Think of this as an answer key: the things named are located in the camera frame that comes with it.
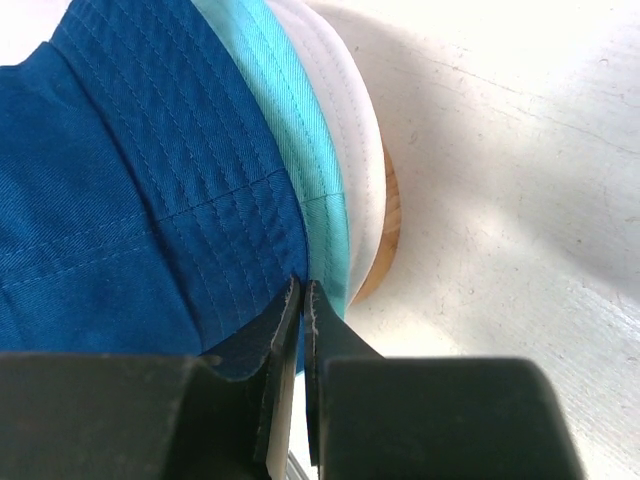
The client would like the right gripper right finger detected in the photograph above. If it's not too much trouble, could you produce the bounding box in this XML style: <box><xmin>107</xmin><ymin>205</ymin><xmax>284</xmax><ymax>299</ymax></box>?
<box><xmin>304</xmin><ymin>281</ymin><xmax>583</xmax><ymax>479</ymax></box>

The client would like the teal bucket hat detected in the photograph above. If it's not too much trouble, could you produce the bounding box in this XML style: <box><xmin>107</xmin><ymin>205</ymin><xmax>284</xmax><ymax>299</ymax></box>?
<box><xmin>195</xmin><ymin>1</ymin><xmax>350</xmax><ymax>316</ymax></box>

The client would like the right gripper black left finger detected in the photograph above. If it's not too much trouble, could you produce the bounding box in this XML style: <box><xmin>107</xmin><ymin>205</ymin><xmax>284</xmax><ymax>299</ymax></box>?
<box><xmin>1</xmin><ymin>279</ymin><xmax>301</xmax><ymax>479</ymax></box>

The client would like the wooden hat stand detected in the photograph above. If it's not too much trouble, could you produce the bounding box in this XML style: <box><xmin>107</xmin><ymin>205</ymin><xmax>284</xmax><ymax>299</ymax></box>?
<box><xmin>351</xmin><ymin>145</ymin><xmax>402</xmax><ymax>304</ymax></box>

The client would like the blue bucket hat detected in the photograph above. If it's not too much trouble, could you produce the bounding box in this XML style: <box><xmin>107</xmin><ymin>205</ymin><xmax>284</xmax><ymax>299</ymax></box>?
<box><xmin>1</xmin><ymin>1</ymin><xmax>308</xmax><ymax>355</ymax></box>

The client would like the white bucket hat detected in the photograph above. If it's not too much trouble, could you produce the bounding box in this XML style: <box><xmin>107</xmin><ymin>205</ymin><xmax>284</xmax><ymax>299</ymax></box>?
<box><xmin>268</xmin><ymin>1</ymin><xmax>386</xmax><ymax>303</ymax></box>

